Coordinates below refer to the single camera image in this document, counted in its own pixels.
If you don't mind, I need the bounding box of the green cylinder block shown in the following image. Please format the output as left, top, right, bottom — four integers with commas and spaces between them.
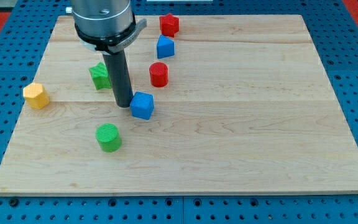
95, 123, 122, 152

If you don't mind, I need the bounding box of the blue triangular block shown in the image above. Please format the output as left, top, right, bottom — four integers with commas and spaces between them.
157, 35, 175, 59

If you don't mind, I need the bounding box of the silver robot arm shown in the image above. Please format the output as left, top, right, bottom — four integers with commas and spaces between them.
70, 0, 147, 54

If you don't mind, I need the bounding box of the red star block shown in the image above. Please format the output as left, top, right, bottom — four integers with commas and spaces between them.
159, 13, 180, 37

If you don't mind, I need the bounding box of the light wooden board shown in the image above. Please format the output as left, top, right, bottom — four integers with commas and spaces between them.
0, 14, 358, 197

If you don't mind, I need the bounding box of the blue cube block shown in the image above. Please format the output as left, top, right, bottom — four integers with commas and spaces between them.
130, 91, 154, 120

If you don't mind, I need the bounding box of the yellow hexagon block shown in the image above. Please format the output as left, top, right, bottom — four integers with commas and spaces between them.
23, 82, 50, 110

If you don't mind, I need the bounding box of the red cylinder block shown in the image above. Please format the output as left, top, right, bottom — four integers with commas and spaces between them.
149, 62, 169, 88

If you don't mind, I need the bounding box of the green star block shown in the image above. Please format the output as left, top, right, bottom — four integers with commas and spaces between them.
88, 62, 112, 90

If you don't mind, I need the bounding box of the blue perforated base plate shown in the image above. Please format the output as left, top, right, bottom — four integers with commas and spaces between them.
0, 1, 358, 223

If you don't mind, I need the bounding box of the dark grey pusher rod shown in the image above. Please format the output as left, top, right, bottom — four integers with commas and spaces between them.
103, 51, 133, 108

